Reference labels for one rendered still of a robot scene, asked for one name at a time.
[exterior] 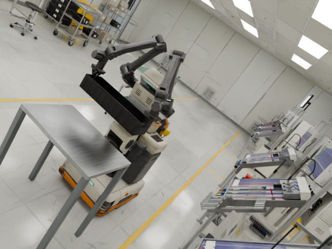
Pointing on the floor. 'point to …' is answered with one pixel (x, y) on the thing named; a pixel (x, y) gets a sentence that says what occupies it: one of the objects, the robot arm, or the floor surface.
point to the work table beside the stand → (70, 154)
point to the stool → (28, 19)
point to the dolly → (58, 5)
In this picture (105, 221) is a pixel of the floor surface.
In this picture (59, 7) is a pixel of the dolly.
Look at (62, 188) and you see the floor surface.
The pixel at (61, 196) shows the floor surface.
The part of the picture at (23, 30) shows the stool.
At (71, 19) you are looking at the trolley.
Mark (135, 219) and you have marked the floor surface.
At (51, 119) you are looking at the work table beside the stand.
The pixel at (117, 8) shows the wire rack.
